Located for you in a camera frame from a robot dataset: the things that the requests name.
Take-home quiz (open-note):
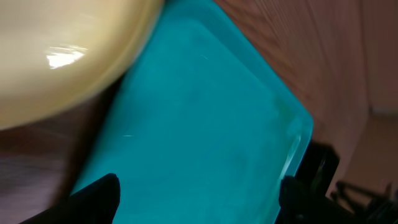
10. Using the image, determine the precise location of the teal plastic tray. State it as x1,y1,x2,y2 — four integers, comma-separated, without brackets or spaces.
75,1,313,223

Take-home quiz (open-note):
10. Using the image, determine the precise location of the brown cardboard backdrop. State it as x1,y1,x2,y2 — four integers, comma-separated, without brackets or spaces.
361,0,397,114

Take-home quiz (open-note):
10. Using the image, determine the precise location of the yellow plate with sauce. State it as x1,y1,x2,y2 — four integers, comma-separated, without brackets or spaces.
1,0,164,129

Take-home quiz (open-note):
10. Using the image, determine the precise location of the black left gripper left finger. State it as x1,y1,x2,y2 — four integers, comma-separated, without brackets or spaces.
21,174,121,224

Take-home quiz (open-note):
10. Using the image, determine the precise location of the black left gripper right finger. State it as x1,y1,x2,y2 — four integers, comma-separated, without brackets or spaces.
279,176,361,224

